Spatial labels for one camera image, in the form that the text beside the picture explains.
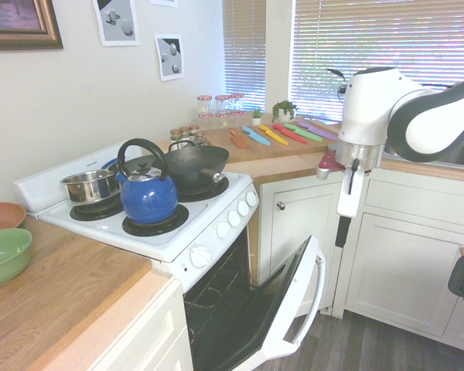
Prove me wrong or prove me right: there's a green knife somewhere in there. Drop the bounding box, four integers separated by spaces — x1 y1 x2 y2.
283 122 326 142

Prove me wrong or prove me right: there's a red knife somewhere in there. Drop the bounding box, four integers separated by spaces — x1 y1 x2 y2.
271 122 309 145

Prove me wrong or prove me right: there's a yellow knife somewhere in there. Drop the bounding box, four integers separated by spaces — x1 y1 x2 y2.
258 124 290 147

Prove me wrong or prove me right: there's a white oven door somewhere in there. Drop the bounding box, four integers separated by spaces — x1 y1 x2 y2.
211 234 327 371

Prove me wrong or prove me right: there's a stainless steel pot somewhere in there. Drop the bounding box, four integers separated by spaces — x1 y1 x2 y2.
59 169 121 206

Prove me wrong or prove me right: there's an orange knife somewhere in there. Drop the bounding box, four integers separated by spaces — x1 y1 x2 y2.
230 129 251 150

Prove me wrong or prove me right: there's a white cabinet with panel doors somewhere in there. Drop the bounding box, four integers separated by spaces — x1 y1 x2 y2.
258 168 464 355

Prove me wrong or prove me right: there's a trailing potted plant white pot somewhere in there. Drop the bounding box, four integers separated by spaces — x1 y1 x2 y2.
271 100 299 124

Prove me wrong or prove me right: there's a narrow window blind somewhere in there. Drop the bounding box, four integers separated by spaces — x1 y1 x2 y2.
222 0 268 114

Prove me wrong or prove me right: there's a small paper print of shapes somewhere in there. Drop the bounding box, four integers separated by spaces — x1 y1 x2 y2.
154 32 186 83

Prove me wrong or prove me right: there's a framed painting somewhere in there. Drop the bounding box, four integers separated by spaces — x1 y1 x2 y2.
0 0 64 52

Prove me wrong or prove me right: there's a white electric stove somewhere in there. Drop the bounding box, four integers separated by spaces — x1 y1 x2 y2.
12 145 261 371

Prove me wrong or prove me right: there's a red tool with silver handle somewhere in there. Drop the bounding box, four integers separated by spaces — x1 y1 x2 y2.
316 150 373 181

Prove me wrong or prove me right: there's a wide window blind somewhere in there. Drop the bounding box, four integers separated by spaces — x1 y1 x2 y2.
293 0 464 125

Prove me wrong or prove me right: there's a large white stove knob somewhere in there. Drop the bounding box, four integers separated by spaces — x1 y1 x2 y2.
189 247 212 270

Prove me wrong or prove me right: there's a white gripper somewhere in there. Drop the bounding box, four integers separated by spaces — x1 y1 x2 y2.
334 168 367 249

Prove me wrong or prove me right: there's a purple knife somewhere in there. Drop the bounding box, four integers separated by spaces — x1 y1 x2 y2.
298 121 339 141

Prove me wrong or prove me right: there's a blue knife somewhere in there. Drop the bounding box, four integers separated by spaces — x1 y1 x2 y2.
241 125 273 147

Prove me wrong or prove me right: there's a black wok with wooden handle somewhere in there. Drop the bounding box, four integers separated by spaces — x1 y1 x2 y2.
163 140 230 192

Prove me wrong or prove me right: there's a large paper print of shapes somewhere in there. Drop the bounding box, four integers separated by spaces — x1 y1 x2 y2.
92 0 142 48

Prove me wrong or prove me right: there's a green bowl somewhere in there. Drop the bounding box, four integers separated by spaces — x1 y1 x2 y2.
0 227 34 288

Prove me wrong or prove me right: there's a white cabinet beside stove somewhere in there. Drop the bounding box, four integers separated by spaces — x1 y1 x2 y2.
87 277 195 371

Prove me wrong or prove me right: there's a terracotta brown bowl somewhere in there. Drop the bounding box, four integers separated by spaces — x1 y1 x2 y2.
0 202 28 235

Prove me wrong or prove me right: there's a blue enamel kettle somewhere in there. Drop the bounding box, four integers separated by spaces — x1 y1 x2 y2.
116 138 179 226

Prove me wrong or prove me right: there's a wooden cutting board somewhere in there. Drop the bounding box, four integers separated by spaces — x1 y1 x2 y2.
204 115 339 162

